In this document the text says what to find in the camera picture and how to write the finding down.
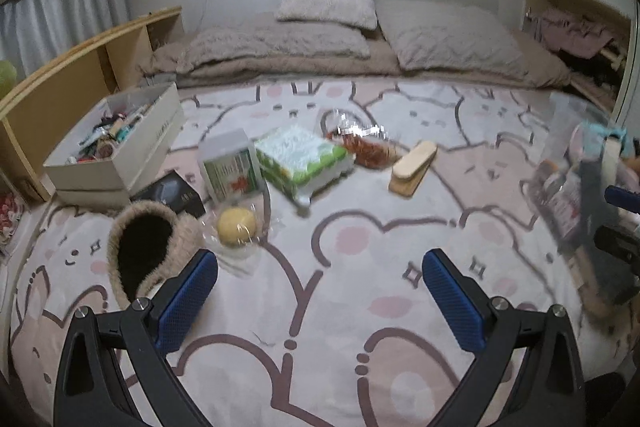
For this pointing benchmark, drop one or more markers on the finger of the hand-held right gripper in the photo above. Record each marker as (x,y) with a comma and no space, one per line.
(620,243)
(622,197)

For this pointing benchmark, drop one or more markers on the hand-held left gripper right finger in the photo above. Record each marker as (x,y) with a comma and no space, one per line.
(455,307)

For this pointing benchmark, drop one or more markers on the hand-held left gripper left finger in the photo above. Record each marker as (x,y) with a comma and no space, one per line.
(187,302)

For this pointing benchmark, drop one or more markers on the blue wet wipes pack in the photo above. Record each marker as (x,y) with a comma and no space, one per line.
(612,134)

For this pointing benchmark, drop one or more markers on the clear plastic bag of items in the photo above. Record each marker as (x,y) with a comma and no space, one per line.
(575,147)

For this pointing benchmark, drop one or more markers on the black and cream case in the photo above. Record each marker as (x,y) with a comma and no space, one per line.
(595,187)

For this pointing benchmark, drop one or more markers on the beige fuzzy slipper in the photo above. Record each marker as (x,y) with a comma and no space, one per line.
(165,227)

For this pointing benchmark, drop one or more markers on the yellow ball in wrapper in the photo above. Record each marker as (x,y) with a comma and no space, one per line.
(237,227)

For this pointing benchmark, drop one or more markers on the white louvre door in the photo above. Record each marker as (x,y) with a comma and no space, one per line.
(627,97)

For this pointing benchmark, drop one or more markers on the black box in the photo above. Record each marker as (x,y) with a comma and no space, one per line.
(170,194)

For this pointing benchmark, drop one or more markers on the printed blanket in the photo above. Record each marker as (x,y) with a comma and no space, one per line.
(325,257)

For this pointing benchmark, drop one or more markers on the green white box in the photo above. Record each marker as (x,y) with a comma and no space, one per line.
(230,167)

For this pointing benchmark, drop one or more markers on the tan blanket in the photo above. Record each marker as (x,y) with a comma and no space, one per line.
(550,74)

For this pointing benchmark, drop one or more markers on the white storage box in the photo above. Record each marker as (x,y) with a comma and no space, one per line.
(115,162)

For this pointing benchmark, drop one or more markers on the pile of clothes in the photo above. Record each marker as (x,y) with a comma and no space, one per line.
(575,32)

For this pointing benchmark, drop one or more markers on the green tissue pack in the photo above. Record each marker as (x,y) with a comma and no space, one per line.
(300,154)

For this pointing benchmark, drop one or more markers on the pile of cosmetics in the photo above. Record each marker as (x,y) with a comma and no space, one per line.
(110,132)

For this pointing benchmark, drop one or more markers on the wooden closet niche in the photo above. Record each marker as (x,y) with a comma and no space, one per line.
(530,2)

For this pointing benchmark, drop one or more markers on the quilted beige pillow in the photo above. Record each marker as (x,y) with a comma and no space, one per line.
(450,37)

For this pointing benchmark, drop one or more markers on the wooden shelf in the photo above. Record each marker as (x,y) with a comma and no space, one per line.
(75,72)

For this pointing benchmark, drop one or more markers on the folded beige duvet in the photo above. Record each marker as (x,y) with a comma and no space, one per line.
(270,44)

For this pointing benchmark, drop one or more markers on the green plush toy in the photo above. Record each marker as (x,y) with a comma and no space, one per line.
(6,77)

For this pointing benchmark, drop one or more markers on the grey curtain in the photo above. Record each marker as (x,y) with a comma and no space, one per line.
(75,12)

